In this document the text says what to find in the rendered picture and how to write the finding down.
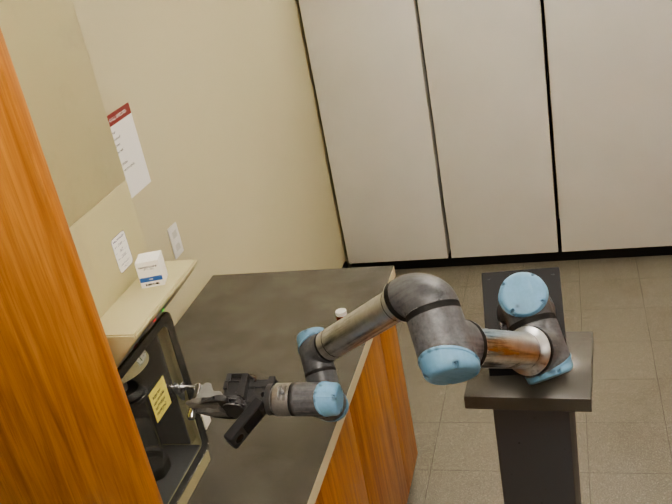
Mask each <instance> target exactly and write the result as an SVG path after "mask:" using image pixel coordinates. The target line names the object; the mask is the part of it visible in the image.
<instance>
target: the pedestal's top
mask: <svg viewBox="0 0 672 504"><path fill-rule="evenodd" d="M565 333H566V344H567V348H568V350H569V353H571V359H572V362H573V368H572V370H570V371H569V372H568V373H564V374H562V375H559V376H557V377H554V378H551V379H549V380H546V381H543V382H540V383H537V384H534V385H530V384H528V382H527V380H526V379H525V375H506V376H490V374H489V368H481V369H480V372H479V373H478V375H476V376H475V377H473V378H472V379H470V380H468V381H467V385H466V389H465V393H464V403H465V409H498V410H535V411H573V412H592V390H593V353H594V338H593V331H572V332H565Z"/></svg>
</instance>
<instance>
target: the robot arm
mask: <svg viewBox="0 0 672 504"><path fill-rule="evenodd" d="M498 301H499V303H498V306H497V320H498V323H499V326H500V328H501V329H502V330H497V329H486V328H481V327H480V326H479V325H478V324H477V323H475V322H474V321H471V320H467V319H465V317H464V314H463V311H462V308H461V305H460V302H459V299H458V296H457V294H456V292H455V291H454V289H453V288H452V287H451V286H450V285H449V284H448V283H447V282H445V281H444V280H442V279H441V278H439V277H436V276H434V275H431V274H427V273H408V274H404V275H401V276H399V277H396V278H395V279H393V280H392V281H390V282H389V283H387V284H386V285H385V287H384V289H383V292H382V293H380V294H379V295H377V296H375V297H374V298H372V299H371V300H369V301H368V302H366V303H365V304H363V305H361V306H360V307H358V308H357V309H355V310H354V311H352V312H351V313H349V314H347V315H346V316H344V317H343V318H341V319H340V320H338V321H337V322H335V323H333V324H332V325H330V326H329V327H327V328H326V329H324V328H322V327H312V328H308V329H306V330H303V331H301V332H300V333H299V334H298V335H297V338H296V339H297V344H298V353H299V354H300V358H301V362H302V366H303V370H304V374H305V378H306V382H295V383H279V382H278V381H277V380H276V377H275V376H269V378H268V379H261V380H256V378H255V377H252V376H250V375H253V374H249V373H227V377H226V381H224V385H223V389H224V395H223V394H222V393H221V392H220V391H214V390H213V388H212V384H211V383H208V382H207V383H204V384H203V385H202V387H201V389H200V391H199V393H198V395H197V397H196V398H194V399H191V400H188V401H187V402H186V405H187V406H189V407H191V408H192V409H194V408H197V411H196V413H198V414H202V415H206V416H211V417H215V418H222V419H237V420H236V421H235V422H234V423H233V424H232V426H231V427H230V428H229V429H228V430H227V432H226V433H225V434H224V438H225V439H226V441H227V442H228V443H229V444H230V445H231V446H232V447H234V448H235V449H237V448H238V447H239V446H240V445H241V444H242V442H243V441H244V440H245V439H246V438H247V436H248V435H249V434H250V433H251V432H252V430H253V429H254V428H255V427H256V425H257V424H258V423H259V422H260V421H261V419H262V418H263V417H264V416H265V415H266V414H267V415H275V416H314V417H317V418H320V419H322V420H323V421H327V422H336V421H339V420H341V419H343V418H344V417H345V415H346V414H347V412H348V409H349V402H348V399H347V397H346V396H345V394H344V393H343V390H342V388H341V385H340V383H339V379H338V376H337V372H336V368H335V364H334V361H335V360H336V359H338V358H339V357H341V356H342V355H344V354H346V353H348V352H349V351H351V350H353V349H355V348H356V347H358V346H360V345H361V344H363V343H365V342H367V341H368V340H370V339H372V338H374V337H375V336H377V335H379V334H380V333H382V332H384V331H386V330H387V329H389V328H391V327H393V326H394V325H396V324H398V323H399V322H407V325H408V329H409V332H410V335H411V339H412V342H413V345H414V349H415V352H416V355H417V359H418V366H419V368H420V369H421V371H422V374H423V377H424V378H425V380H426V381H427V382H429V383H431V384H434V385H448V384H457V383H461V382H464V381H467V380H470V379H472V378H473V377H475V376H476V375H478V373H479V372H480V369H481V368H497V369H513V370H514V371H516V372H517V373H519V374H521V375H525V379H526V380H527V382H528V384H530V385H534V384H537V383H540V382H543V381H546V380H549V379H551V378H554V377H557V376H559V375H562V374H564V373H566V372H569V371H570V370H572V368H573V362H572V359H571V353H569V350H568V348H567V345H566V342H565V339H564V337H563V334H562V331H561V329H560V326H559V323H558V321H557V318H556V311H555V306H554V303H553V301H552V299H551V297H550V296H549V292H548V288H547V286H546V284H545V283H544V282H543V280H542V279H541V278H540V277H538V276H537V275H535V274H533V273H529V272H518V273H515V274H512V275H510V276H509V277H507V278H506V279H505V280H504V281H503V283H502V284H501V286H500V289H499V293H498ZM248 377H249V378H248ZM254 378H255V380H254ZM249 379H250V380H249Z"/></svg>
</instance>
